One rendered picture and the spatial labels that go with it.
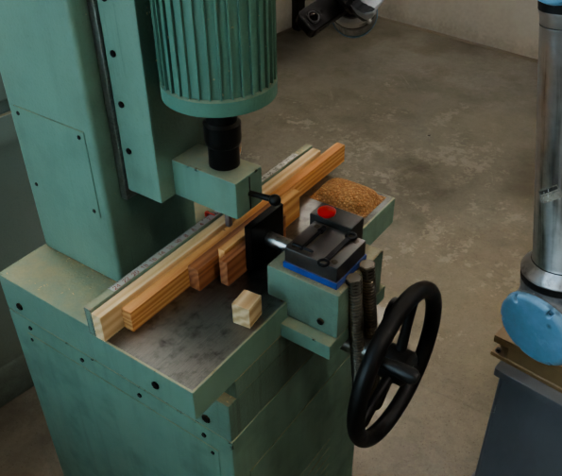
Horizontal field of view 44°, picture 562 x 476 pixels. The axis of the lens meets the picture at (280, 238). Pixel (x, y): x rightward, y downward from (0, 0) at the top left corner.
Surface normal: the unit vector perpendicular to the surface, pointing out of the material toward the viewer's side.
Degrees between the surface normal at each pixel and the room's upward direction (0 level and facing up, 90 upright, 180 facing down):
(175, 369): 0
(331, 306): 90
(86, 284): 0
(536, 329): 98
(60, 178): 90
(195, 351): 0
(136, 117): 90
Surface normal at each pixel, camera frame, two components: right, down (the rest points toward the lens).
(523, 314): -0.80, 0.47
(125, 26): -0.58, 0.49
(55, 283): -0.01, -0.80
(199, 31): -0.16, 0.59
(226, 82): 0.23, 0.58
